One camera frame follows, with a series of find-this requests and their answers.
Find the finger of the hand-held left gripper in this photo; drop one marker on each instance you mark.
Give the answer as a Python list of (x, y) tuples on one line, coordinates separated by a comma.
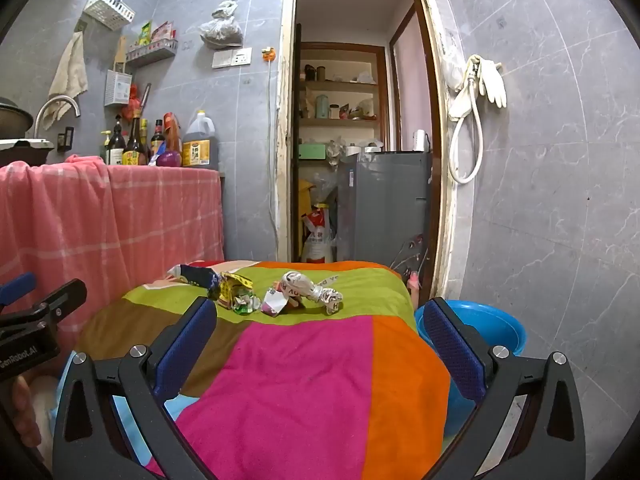
[(60, 300), (20, 287)]

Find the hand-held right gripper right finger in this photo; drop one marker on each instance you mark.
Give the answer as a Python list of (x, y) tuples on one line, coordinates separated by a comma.
[(454, 355)]

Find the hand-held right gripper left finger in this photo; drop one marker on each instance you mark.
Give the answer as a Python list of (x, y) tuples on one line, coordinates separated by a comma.
[(185, 352)]

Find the blue plastic basin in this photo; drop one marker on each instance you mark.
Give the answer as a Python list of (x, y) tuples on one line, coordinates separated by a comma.
[(480, 327)]

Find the blue white snack wrapper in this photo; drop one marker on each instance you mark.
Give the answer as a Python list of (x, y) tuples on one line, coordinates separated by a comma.
[(195, 275)]

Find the yellow dotted wrapper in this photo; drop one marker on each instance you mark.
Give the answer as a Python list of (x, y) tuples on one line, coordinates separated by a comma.
[(235, 285)]

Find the white printed wrapper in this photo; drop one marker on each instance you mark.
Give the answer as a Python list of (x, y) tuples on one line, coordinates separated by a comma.
[(305, 285)]

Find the person's left hand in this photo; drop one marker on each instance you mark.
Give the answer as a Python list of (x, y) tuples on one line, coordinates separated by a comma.
[(17, 410)]

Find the pink bottle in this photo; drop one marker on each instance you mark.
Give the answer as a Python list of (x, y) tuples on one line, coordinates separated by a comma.
[(413, 282)]

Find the pink checked cloth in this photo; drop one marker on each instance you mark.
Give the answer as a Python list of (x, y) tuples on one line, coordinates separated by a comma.
[(100, 220)]

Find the multicoloured patchwork blanket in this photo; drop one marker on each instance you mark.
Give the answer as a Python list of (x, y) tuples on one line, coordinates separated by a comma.
[(300, 390)]

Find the black pan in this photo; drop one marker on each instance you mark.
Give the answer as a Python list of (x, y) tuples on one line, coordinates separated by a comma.
[(25, 149)]

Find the green dish soap bottle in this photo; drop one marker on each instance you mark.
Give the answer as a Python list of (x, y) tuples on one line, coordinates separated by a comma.
[(104, 149)]

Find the grey refrigerator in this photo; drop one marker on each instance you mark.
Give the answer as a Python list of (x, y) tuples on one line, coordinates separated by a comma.
[(385, 210)]

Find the dark bottle white label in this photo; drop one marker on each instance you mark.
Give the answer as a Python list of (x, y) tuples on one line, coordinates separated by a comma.
[(116, 147)]

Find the dark bottle yellow label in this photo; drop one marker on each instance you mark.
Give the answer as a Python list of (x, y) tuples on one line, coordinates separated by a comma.
[(134, 147)]

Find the dark cooking pot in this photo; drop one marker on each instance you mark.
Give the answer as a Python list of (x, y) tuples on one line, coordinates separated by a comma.
[(15, 117)]

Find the white red sack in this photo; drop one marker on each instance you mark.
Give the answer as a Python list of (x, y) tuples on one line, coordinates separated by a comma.
[(317, 240)]

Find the purple onion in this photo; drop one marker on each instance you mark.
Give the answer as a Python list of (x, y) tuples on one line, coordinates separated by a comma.
[(169, 159)]

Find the metal faucet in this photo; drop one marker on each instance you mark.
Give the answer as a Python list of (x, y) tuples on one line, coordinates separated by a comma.
[(56, 101)]

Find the dark bottle red cap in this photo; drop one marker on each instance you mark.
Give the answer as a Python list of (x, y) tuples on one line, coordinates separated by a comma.
[(157, 137)]

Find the yellow bag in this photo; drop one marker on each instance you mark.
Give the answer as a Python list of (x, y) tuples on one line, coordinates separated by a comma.
[(304, 200)]

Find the large cooking oil jug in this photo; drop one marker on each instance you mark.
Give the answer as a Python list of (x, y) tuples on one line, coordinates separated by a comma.
[(199, 145)]

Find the red mesh bag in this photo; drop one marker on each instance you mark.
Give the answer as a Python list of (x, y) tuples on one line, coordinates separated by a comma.
[(134, 105)]

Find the beige hanging towel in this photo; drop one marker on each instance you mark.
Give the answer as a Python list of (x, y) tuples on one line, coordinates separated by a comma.
[(67, 77)]

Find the white electric kettle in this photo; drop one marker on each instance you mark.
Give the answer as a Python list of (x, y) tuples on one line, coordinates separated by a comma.
[(420, 141)]

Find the white utensil holder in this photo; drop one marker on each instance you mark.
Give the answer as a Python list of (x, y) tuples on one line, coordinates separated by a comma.
[(117, 89)]

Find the green box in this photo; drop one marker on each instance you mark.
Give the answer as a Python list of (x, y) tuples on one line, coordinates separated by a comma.
[(312, 151)]

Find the dark wooden door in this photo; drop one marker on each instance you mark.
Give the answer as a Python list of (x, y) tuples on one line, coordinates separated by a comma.
[(296, 135)]

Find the cream rubber gloves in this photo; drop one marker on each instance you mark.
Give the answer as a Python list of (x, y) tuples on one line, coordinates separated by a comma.
[(492, 82)]

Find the teal jar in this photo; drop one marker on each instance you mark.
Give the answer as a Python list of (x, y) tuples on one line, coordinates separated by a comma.
[(321, 106)]

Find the built-in shelf unit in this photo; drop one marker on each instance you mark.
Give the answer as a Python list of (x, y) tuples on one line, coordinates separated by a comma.
[(345, 85)]

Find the white plastic basket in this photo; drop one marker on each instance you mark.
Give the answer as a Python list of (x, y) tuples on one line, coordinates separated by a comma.
[(110, 9)]

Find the hanging clear plastic bag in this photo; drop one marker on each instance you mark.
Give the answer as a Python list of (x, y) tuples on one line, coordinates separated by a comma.
[(221, 30)]

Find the wooden door frame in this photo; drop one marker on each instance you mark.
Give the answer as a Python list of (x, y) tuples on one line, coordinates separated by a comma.
[(435, 110)]

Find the grey wall shelf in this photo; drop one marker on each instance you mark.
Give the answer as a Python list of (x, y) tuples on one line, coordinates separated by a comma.
[(150, 52)]

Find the white wall socket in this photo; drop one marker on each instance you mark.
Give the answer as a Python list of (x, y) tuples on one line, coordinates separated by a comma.
[(231, 58)]

